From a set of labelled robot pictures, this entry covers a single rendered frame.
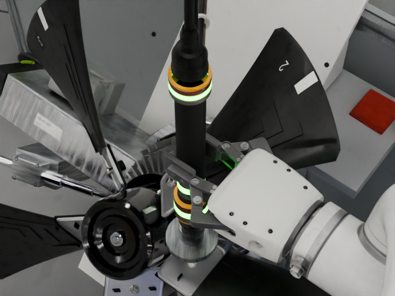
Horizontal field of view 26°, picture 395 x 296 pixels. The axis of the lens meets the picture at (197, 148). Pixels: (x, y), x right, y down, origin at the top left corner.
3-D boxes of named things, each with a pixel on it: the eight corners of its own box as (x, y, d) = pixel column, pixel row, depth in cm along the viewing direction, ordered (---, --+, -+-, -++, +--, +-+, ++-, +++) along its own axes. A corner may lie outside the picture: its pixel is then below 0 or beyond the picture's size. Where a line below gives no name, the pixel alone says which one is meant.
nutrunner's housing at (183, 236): (178, 234, 118) (169, 10, 80) (206, 235, 118) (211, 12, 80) (177, 259, 116) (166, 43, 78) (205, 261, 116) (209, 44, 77)
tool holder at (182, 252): (167, 202, 118) (166, 165, 110) (218, 204, 118) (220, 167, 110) (163, 262, 113) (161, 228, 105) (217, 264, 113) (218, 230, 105)
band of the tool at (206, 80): (170, 72, 88) (169, 54, 85) (211, 74, 88) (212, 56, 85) (167, 106, 86) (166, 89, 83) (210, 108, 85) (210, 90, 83)
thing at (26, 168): (20, 175, 145) (22, 152, 144) (48, 184, 142) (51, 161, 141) (10, 178, 142) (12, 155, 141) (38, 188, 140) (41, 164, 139)
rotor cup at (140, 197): (106, 231, 135) (56, 254, 123) (140, 154, 129) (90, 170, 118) (178, 283, 130) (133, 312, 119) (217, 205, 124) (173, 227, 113)
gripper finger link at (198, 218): (201, 248, 92) (181, 206, 95) (266, 224, 94) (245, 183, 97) (201, 243, 91) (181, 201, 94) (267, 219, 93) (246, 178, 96)
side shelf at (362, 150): (272, 37, 190) (273, 29, 187) (414, 118, 178) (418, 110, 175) (207, 107, 179) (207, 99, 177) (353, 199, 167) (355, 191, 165)
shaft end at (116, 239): (108, 241, 120) (106, 242, 120) (113, 229, 119) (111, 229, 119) (120, 249, 119) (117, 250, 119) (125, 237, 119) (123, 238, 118)
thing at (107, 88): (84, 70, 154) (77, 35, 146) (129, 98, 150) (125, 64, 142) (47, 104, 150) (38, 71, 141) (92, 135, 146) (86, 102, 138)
